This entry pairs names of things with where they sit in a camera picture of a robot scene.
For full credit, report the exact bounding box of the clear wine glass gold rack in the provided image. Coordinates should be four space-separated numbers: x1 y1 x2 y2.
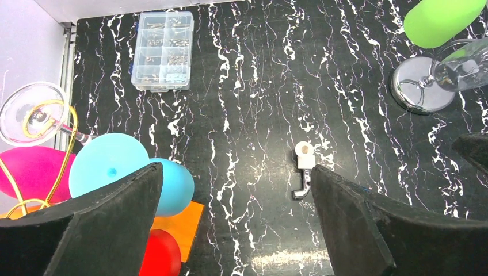
1 82 96 147

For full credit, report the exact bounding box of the gold wire glass rack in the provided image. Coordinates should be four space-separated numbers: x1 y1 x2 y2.
0 99 79 219

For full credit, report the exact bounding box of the light blue wine glass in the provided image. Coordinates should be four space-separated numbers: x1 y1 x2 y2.
68 133 195 217

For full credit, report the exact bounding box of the pink wine glass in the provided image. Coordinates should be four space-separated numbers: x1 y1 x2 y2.
1 146 76 203

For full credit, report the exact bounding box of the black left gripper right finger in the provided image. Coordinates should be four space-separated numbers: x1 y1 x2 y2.
311 165 487 275

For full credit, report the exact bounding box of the orange wooden rack base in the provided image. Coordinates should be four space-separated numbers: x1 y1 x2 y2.
1 196 203 274

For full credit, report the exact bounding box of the green wine glass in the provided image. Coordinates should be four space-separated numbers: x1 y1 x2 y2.
403 0 487 49

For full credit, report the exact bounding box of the clear plastic screw box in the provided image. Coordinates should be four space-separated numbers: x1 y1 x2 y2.
131 11 194 93

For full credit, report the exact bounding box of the red wine glass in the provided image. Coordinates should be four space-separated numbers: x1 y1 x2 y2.
139 229 181 276

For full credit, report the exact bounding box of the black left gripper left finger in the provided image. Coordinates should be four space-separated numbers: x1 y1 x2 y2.
1 163 163 275

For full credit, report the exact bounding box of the clear wine glass silver rack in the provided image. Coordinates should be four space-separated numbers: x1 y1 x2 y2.
433 37 487 93

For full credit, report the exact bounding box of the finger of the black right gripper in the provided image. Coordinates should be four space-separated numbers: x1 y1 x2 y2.
452 133 487 175

